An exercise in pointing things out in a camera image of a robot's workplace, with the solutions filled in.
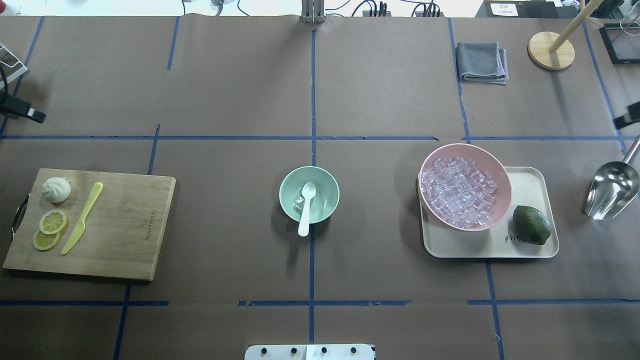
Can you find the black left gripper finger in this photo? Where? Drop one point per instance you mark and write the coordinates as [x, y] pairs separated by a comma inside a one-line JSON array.
[[15, 107]]

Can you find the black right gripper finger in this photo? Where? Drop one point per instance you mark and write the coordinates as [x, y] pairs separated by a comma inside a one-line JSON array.
[[631, 116]]

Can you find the clear ice cube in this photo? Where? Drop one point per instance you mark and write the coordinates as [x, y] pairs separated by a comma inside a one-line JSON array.
[[299, 203]]

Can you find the white plastic spoon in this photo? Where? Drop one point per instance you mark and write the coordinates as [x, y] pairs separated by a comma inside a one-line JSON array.
[[308, 192]]

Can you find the metal ice scoop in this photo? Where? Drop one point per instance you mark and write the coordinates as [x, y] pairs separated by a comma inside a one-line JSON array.
[[613, 187]]

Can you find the pink bowl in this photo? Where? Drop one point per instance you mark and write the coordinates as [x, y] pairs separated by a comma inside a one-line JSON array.
[[485, 162]]

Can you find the pile of ice cubes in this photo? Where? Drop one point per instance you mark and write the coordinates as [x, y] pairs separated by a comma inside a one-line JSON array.
[[458, 192]]

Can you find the mint green bowl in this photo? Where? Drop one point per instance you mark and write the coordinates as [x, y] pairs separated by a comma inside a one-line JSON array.
[[325, 201]]

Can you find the metal cup rack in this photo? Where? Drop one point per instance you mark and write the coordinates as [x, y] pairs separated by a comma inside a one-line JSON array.
[[13, 67]]

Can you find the white steamed bun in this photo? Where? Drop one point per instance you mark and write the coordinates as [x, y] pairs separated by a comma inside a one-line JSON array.
[[56, 189]]

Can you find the wooden paper towel stand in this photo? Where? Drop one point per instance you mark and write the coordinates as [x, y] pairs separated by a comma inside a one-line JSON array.
[[553, 51]]

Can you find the beige tray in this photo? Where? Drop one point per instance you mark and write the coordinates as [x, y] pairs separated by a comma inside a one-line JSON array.
[[528, 189]]

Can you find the lemon slice near bun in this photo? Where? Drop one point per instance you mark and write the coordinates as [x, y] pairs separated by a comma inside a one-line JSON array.
[[53, 221]]

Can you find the lemon slice far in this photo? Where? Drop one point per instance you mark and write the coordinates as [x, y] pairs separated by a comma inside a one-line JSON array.
[[44, 242]]

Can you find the yellow plastic knife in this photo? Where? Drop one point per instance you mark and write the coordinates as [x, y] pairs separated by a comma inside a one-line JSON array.
[[80, 226]]

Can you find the green lime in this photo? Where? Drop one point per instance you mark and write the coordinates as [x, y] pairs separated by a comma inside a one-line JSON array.
[[531, 225]]

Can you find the wooden cutting board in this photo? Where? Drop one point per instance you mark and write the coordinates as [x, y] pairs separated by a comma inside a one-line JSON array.
[[124, 229]]

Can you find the grey folded cloth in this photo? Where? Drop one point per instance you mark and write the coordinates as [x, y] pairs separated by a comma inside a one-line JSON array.
[[482, 62]]

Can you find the aluminium frame post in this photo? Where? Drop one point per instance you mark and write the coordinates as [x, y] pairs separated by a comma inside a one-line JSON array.
[[313, 11]]

